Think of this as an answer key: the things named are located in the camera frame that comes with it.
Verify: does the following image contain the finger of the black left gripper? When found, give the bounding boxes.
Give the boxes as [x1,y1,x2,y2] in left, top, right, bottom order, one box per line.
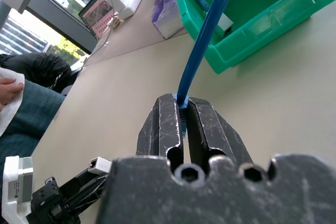
[59,166,111,196]
[75,178,109,213]

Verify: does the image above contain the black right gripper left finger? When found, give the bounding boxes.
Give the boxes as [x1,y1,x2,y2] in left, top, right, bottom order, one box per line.
[135,93,184,168]

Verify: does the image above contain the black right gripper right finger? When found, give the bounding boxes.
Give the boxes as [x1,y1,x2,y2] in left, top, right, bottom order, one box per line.
[186,97,254,166]

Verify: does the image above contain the white coupler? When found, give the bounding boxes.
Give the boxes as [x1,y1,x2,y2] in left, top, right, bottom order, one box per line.
[216,13,234,33]
[88,156,113,175]

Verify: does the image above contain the white tissue cloth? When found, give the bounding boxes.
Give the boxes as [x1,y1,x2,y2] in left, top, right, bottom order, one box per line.
[0,66,26,136]

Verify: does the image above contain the green plastic bin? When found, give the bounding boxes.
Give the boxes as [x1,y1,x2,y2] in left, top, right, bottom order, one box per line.
[171,0,330,75]

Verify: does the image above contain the bystander's bare hand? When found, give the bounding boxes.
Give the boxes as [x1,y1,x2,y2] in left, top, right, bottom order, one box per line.
[0,77,24,112]

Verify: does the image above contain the purple and white plastic bag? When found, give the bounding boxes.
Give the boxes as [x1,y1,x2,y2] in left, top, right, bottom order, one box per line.
[151,0,190,40]

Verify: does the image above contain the small beige figurine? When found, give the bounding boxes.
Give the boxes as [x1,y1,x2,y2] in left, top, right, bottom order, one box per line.
[108,15,122,29]

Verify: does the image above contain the black jacket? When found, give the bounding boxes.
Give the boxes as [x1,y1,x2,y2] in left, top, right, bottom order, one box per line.
[0,52,72,94]

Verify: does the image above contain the white box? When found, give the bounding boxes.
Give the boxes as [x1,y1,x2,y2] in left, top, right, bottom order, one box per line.
[112,0,148,20]

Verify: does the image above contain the open laptop with pink screen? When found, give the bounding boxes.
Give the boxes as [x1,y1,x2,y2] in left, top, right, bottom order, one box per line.
[78,0,118,39]

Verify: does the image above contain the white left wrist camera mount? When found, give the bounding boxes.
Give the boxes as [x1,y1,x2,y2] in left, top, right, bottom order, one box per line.
[0,155,35,224]

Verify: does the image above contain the thin white cable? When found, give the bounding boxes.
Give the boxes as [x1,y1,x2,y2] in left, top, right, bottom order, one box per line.
[83,0,116,70]

